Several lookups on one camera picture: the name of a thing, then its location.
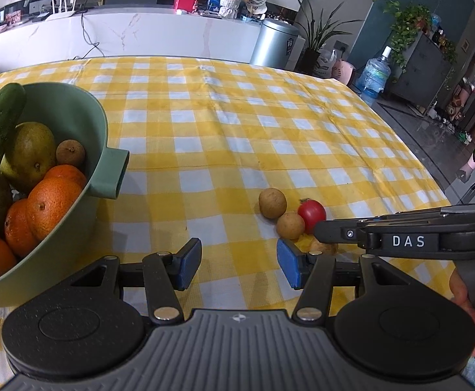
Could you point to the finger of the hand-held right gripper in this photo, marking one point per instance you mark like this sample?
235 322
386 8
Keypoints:
335 231

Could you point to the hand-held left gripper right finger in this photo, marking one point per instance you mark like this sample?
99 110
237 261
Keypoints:
289 264

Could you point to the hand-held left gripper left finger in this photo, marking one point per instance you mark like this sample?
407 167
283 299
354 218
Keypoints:
188 262

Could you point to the red tomato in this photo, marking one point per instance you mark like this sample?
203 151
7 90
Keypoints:
311 214

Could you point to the green bowl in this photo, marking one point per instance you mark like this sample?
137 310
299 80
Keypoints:
80 244

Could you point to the large orange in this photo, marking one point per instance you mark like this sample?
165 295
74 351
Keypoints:
54 207

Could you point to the person's right hand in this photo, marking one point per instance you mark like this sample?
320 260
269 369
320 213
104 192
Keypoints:
463 297

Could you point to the yellow checked tablecloth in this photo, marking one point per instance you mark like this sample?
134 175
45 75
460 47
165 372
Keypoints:
229 130

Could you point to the blue water bottle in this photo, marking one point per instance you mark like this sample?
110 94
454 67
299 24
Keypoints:
375 79

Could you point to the pink heater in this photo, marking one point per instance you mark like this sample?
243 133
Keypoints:
343 72

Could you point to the brown kiwi fruit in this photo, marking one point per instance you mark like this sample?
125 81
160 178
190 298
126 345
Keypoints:
70 154

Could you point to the dark grey cabinet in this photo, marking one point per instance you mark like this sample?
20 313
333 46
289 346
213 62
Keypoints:
420 73

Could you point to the white plastic bag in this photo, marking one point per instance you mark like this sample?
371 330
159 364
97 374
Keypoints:
324 65

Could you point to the green pear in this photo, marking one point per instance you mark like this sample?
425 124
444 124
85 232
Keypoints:
30 154

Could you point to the potted long-leaf plant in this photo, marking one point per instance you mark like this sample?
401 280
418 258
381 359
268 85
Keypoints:
319 36

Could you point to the silver trash can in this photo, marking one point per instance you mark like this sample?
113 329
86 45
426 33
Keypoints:
272 44

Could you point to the trailing green plant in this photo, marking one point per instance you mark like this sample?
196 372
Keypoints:
406 24

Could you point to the white marble counter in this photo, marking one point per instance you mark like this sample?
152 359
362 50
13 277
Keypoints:
139 32

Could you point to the red box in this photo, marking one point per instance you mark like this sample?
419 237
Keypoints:
185 3

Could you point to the white router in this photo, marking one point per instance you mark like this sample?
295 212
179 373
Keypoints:
61 8

